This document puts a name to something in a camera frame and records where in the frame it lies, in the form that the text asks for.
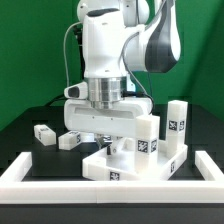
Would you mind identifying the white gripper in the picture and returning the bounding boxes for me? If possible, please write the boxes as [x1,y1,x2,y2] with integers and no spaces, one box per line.
[64,82,153,156]

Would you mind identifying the white desk tabletop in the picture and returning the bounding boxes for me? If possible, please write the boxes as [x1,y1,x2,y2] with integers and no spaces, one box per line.
[82,138,188,181]

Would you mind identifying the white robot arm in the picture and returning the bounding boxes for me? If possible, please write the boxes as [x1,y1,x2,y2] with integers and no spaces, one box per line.
[64,0,181,138]

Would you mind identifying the marker tag sheet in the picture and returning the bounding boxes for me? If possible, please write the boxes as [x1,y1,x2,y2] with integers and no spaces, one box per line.
[81,132,111,142]

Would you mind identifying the black cables on table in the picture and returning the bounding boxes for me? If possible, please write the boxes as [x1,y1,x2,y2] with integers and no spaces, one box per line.
[44,93,68,107]

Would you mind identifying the white U-shaped fence frame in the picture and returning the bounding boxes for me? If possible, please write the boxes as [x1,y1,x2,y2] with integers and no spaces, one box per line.
[0,151,224,204]

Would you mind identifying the white camera cable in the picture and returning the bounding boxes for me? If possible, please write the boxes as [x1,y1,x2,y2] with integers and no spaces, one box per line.
[63,20,84,89]

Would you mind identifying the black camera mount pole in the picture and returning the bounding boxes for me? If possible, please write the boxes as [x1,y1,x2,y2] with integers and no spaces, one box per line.
[73,26,85,79]

